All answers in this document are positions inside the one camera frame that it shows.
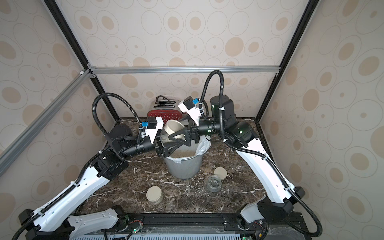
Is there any beige lidded jar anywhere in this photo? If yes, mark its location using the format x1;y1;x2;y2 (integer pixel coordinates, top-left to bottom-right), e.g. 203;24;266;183
160;120;185;144
146;186;164;205

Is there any beige jar lid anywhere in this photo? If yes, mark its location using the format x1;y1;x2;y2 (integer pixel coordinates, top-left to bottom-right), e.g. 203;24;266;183
214;167;228;181

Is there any glass jar with rice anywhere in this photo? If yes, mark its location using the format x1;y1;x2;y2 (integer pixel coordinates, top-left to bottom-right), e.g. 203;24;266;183
206;175;222;193

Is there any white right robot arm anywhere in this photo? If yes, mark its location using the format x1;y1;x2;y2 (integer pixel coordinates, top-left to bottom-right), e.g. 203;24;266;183
164;96;305;223

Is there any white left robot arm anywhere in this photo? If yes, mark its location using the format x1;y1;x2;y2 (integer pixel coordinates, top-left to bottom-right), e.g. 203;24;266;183
13;118;189;240

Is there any white plastic bin liner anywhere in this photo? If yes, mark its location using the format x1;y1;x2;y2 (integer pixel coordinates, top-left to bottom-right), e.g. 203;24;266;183
165;136;211;164

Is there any red polka dot toaster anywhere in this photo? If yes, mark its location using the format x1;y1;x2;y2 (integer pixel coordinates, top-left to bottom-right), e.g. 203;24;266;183
147;100;183;123

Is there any black toaster power cord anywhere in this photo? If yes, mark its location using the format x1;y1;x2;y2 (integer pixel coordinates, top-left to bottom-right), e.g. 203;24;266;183
155;95;176;105

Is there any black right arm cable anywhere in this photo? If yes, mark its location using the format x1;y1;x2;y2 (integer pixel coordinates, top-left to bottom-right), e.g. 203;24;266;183
199;69;323;238

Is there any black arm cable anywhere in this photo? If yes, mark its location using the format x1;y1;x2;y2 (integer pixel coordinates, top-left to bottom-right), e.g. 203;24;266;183
11;92;143;240
199;69;323;238

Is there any aluminium horizontal back rail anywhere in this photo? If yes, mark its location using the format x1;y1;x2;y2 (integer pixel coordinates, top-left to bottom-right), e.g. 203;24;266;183
91;66;280;74

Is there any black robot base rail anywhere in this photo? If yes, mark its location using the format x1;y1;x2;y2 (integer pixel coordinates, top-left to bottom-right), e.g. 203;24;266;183
112;206;269;240

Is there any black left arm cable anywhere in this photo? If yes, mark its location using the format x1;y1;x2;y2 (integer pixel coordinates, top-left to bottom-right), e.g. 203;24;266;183
11;92;143;240

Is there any aluminium left side rail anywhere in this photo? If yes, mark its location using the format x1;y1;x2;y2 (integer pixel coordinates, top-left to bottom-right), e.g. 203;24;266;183
1;70;91;175

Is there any black vertical frame post right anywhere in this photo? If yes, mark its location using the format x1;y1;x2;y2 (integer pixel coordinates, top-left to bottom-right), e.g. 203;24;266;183
255;0;320;123

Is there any black vertical frame post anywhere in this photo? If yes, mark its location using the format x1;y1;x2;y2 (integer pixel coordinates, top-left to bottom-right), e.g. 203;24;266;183
43;0;121;122
255;0;320;123

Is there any black vertical frame post left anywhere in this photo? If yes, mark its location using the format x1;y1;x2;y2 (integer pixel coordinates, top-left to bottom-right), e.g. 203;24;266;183
43;0;121;122

